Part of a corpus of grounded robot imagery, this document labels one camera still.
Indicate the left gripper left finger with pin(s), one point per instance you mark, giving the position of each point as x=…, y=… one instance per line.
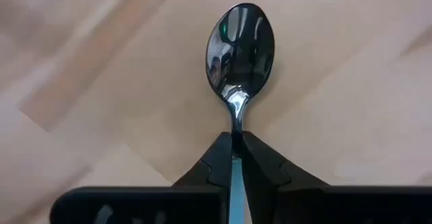
x=212, y=170

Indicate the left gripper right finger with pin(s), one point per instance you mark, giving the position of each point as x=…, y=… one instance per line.
x=263, y=170

